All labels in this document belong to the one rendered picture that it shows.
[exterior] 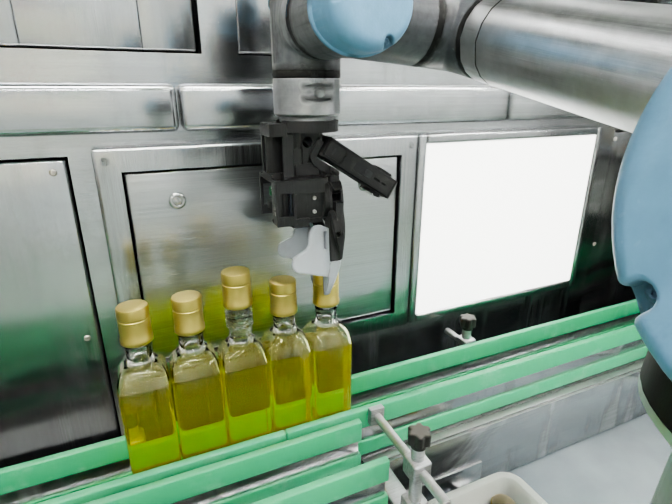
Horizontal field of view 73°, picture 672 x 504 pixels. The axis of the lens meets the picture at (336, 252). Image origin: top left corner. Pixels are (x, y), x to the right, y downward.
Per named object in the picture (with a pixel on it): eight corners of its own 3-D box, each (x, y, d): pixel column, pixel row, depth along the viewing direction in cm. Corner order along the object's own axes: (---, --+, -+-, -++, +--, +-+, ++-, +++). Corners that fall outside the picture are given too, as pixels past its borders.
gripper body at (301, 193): (260, 218, 57) (255, 118, 53) (324, 211, 61) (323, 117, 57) (278, 234, 51) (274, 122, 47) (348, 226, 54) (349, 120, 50)
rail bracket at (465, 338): (451, 363, 90) (457, 302, 86) (474, 382, 84) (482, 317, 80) (434, 367, 89) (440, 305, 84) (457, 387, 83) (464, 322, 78)
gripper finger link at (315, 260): (290, 300, 56) (284, 226, 54) (334, 292, 58) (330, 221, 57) (298, 307, 53) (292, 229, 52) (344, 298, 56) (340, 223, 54)
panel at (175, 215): (563, 281, 103) (591, 125, 92) (574, 285, 100) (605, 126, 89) (131, 377, 68) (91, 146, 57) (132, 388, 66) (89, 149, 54)
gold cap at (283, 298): (292, 303, 61) (291, 272, 59) (301, 314, 58) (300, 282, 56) (266, 308, 60) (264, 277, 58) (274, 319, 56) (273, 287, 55)
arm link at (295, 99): (324, 79, 55) (354, 78, 48) (324, 119, 57) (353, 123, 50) (264, 79, 52) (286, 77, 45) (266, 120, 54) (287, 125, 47)
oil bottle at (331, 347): (336, 429, 72) (336, 307, 65) (352, 453, 67) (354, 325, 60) (303, 439, 70) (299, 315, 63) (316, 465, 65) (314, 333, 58)
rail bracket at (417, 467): (381, 448, 68) (384, 377, 63) (453, 546, 53) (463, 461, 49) (363, 454, 66) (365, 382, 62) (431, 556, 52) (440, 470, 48)
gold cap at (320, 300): (332, 294, 63) (332, 265, 61) (343, 305, 60) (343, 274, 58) (308, 299, 61) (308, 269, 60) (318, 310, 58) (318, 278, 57)
